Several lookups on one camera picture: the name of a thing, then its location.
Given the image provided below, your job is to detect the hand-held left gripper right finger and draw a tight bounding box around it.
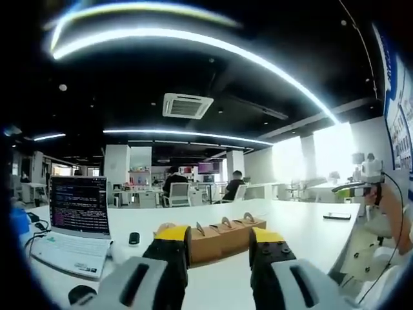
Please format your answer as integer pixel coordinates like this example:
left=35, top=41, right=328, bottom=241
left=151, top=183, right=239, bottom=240
left=248, top=227, right=358, bottom=310

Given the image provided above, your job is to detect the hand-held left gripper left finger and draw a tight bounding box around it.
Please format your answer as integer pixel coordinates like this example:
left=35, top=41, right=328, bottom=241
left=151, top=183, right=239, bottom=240
left=96, top=225, right=192, bottom=310

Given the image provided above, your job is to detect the blue plastic box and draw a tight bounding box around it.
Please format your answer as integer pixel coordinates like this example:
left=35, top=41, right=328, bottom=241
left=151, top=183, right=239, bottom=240
left=10, top=207, right=30, bottom=247

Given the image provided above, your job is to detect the person's right hand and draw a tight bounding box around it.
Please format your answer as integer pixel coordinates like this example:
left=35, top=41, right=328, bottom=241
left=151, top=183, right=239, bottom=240
left=367, top=185, right=384, bottom=207

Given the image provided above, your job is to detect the black smartphone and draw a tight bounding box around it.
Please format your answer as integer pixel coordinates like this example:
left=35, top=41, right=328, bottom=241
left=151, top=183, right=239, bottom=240
left=323, top=211, right=352, bottom=222

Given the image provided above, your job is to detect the black computer mouse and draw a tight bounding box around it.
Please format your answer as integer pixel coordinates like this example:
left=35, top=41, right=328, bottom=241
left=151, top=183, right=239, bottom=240
left=67, top=285, right=98, bottom=306

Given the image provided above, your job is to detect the white mesh office chair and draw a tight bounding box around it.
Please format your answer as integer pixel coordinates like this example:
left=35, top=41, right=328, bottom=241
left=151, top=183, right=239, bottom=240
left=162, top=181, right=192, bottom=208

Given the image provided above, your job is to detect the person's white clothing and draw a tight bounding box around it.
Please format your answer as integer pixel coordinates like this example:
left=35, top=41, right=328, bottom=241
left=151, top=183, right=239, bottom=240
left=354, top=254, right=413, bottom=308

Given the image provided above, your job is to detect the white laptop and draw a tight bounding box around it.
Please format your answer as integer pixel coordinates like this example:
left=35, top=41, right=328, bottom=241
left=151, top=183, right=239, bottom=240
left=30, top=176, right=114, bottom=280

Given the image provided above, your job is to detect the shelf with colourful items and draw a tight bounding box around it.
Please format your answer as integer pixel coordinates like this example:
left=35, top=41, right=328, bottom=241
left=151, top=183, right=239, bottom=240
left=128, top=165, right=153, bottom=187

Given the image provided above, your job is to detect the monitor with purple screen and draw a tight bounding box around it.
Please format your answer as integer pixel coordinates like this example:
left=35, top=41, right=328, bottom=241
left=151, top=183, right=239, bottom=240
left=197, top=161, right=221, bottom=176

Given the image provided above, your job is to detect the short ceiling light strip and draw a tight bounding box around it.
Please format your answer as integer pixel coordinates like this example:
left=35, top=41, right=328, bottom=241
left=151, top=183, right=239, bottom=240
left=33, top=132, right=67, bottom=142

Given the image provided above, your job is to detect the ceiling air conditioner vent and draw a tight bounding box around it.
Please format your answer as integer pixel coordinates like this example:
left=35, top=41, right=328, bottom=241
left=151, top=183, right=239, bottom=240
left=162, top=92, right=215, bottom=121

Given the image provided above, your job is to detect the long curved ceiling light strip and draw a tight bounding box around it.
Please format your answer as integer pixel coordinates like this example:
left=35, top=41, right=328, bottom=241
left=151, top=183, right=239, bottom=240
left=51, top=27, right=340, bottom=125

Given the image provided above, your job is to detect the yellowish ceiling light strip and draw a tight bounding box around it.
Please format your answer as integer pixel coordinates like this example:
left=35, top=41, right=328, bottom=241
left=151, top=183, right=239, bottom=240
left=50, top=2, right=243, bottom=53

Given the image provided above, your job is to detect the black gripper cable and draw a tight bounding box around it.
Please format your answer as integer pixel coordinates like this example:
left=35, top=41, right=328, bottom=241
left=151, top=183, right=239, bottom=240
left=363, top=170, right=407, bottom=293

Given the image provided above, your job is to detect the blue framed wall poster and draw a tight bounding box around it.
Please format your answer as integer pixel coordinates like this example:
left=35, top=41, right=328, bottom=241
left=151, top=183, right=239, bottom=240
left=370, top=22, right=413, bottom=182

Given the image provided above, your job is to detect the black laptop cable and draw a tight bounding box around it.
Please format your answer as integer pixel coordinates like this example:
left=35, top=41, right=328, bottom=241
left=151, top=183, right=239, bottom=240
left=26, top=219, right=52, bottom=250

